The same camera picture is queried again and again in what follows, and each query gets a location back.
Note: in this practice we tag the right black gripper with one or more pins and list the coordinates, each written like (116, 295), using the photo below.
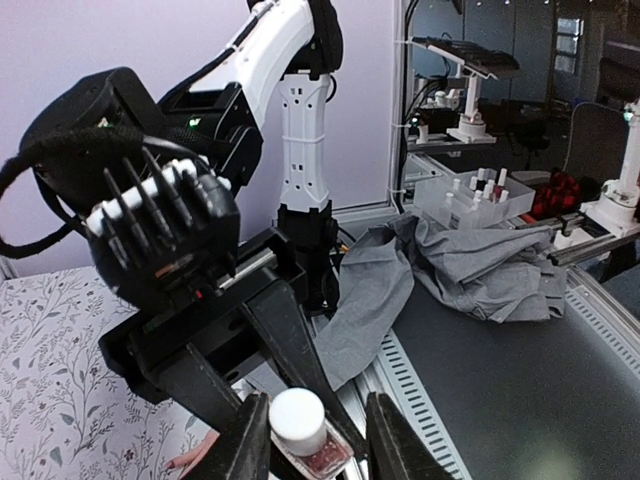
(185, 354)

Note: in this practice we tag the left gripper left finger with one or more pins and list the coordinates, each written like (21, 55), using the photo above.
(243, 449)

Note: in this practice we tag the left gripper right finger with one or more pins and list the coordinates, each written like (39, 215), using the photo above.
(394, 450)

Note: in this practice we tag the glitter nail polish bottle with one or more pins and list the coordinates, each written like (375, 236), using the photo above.
(326, 463)

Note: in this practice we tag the white nail polish cap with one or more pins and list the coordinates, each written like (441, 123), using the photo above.
(297, 418)

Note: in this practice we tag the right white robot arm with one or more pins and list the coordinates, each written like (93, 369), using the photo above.
(284, 57)

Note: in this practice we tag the person's bare hand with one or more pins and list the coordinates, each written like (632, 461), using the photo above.
(187, 461)

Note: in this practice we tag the floral patterned table mat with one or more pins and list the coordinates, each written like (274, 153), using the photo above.
(64, 413)

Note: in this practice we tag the grey crumpled cloth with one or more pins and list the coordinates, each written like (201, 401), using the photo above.
(495, 275)

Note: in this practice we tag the clear plastic organiser box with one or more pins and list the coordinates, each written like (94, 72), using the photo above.
(451, 201)

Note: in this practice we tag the nail polish bottle in box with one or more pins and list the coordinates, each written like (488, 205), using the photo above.
(499, 186)

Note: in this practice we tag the red black checked cloth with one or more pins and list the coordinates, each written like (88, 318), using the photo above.
(560, 195)

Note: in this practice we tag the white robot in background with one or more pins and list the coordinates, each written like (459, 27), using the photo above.
(616, 206)

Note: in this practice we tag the right aluminium frame post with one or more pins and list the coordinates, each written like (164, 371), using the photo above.
(403, 18)

